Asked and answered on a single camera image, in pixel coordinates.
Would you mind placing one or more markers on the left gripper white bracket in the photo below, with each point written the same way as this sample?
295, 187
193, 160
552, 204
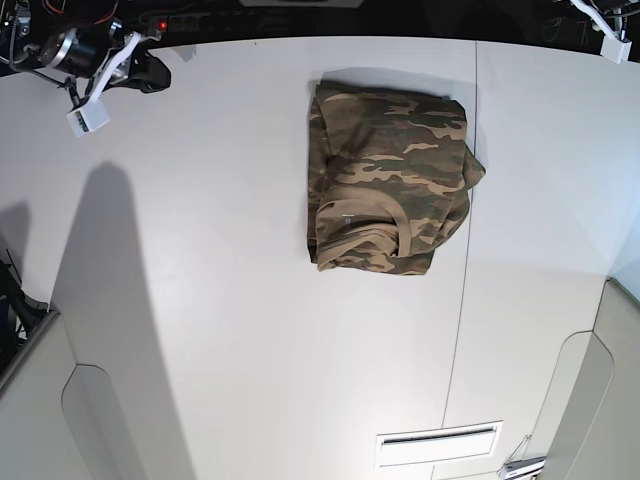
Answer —
607, 16

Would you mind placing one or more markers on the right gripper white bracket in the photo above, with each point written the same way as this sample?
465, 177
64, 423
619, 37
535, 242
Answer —
139, 70

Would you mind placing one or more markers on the camouflage T-shirt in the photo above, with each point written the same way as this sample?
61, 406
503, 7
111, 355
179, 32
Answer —
389, 180

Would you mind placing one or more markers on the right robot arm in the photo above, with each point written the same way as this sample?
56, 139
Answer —
82, 47

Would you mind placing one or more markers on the black power strip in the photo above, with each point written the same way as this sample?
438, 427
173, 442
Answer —
221, 22

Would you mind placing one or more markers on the black equipment left edge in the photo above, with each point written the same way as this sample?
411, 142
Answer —
21, 315

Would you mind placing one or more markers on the grey clip bottom right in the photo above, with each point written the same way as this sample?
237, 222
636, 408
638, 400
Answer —
517, 469

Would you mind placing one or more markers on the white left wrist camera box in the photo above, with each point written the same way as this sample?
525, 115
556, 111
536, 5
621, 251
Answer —
615, 49

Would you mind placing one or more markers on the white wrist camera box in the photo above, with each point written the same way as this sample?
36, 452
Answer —
88, 118
615, 49

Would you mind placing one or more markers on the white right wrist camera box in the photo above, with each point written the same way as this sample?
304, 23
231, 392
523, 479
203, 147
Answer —
88, 118

